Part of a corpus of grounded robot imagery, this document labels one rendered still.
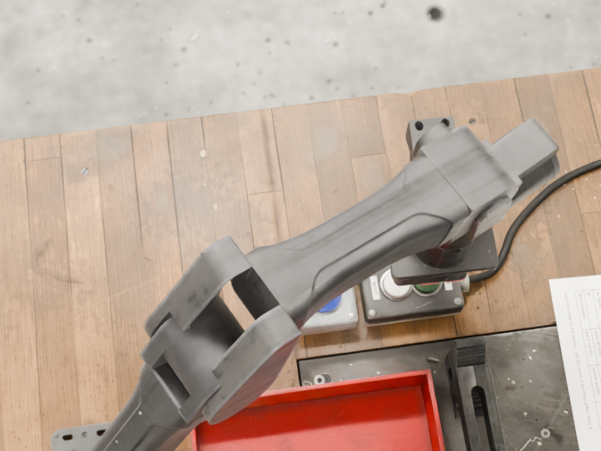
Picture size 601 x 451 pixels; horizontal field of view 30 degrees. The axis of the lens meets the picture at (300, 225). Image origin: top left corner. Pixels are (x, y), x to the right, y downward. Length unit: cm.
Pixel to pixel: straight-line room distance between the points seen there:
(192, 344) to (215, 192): 45
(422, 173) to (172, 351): 24
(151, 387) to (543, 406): 49
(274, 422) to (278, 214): 23
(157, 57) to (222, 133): 109
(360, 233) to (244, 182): 45
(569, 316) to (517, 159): 32
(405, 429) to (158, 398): 38
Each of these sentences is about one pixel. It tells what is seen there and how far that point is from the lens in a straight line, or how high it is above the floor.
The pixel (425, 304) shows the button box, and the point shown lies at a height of 93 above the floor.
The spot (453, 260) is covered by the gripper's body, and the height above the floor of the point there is 109.
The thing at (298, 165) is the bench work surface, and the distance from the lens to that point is 128.
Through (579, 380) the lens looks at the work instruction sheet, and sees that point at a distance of 124.
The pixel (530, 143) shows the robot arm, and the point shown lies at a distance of 99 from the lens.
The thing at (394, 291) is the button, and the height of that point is 94.
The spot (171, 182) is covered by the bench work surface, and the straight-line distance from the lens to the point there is 128.
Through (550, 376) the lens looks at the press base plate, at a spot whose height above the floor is 90.
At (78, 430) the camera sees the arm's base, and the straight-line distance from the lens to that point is 120.
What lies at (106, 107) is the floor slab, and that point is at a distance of 234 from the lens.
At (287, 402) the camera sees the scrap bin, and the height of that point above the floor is 91.
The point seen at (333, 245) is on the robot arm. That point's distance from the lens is 83.
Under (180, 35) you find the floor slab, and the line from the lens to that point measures 239.
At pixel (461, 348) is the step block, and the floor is 99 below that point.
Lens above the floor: 208
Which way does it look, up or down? 70 degrees down
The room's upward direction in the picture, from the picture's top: 1 degrees clockwise
